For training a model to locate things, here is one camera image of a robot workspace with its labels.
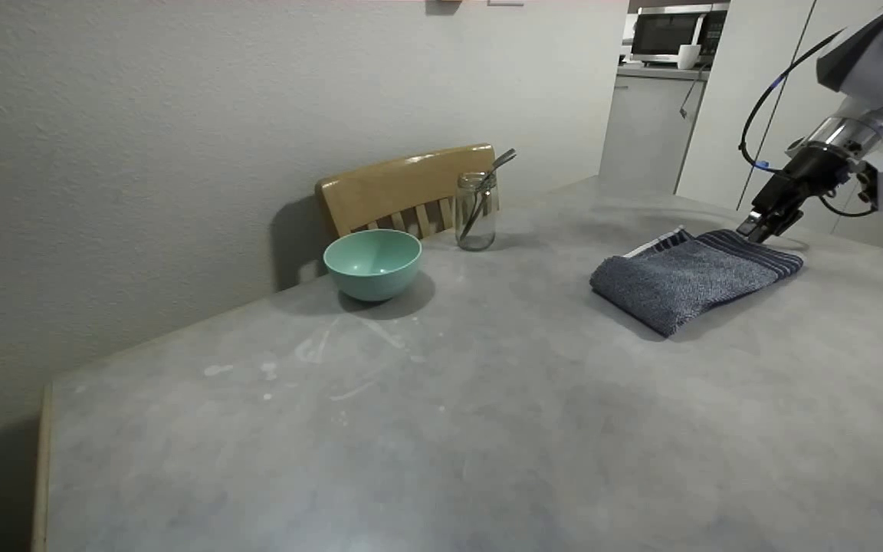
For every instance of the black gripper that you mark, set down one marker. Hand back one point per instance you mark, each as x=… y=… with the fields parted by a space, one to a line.
x=808 y=180

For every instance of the grey towel with navy stripes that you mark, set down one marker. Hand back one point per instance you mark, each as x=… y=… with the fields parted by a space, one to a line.
x=687 y=277

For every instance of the white kitchen counter cabinet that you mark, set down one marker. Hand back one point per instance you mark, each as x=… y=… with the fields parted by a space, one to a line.
x=650 y=127

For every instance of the microwave oven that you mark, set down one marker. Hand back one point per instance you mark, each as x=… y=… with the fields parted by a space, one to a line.
x=673 y=31

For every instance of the metal utensil in jar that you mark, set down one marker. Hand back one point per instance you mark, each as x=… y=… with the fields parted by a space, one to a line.
x=493 y=177

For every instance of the clear glass jar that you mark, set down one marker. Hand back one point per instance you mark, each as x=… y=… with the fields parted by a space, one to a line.
x=476 y=215

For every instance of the teal ceramic bowl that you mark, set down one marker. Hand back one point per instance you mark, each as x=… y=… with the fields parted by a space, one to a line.
x=373 y=264

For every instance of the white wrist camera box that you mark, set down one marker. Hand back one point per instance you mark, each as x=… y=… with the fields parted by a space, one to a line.
x=878 y=182

